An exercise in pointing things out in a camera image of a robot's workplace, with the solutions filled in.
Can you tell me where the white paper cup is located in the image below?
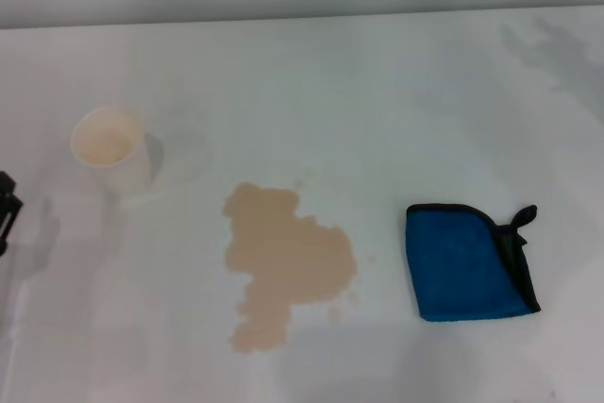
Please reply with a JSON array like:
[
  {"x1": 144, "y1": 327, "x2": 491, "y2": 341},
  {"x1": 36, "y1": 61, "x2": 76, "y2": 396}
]
[{"x1": 70, "y1": 104, "x2": 164, "y2": 201}]

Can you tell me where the blue rag with black edging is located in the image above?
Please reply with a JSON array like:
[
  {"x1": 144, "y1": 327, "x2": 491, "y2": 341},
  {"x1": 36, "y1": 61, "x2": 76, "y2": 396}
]
[{"x1": 406, "y1": 202, "x2": 543, "y2": 324}]

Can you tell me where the brown liquid stain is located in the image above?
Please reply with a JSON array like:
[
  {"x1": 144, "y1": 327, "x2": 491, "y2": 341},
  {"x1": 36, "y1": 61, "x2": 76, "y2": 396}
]
[{"x1": 222, "y1": 178, "x2": 360, "y2": 356}]

